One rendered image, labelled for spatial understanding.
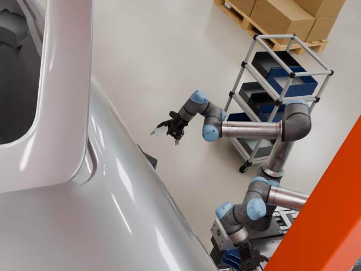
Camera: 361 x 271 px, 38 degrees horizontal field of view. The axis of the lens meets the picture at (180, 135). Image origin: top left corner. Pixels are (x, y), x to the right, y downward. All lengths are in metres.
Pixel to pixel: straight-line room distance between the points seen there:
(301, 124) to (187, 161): 1.92
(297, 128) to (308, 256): 0.89
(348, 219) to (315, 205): 0.12
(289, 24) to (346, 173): 4.56
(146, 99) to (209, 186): 1.08
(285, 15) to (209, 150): 2.16
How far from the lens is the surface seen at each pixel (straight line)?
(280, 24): 5.99
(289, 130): 2.36
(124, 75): 4.88
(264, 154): 4.26
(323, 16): 6.30
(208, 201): 3.92
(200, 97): 2.43
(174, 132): 2.54
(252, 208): 2.01
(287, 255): 1.66
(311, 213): 1.54
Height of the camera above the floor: 2.69
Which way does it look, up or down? 38 degrees down
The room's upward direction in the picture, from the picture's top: 20 degrees clockwise
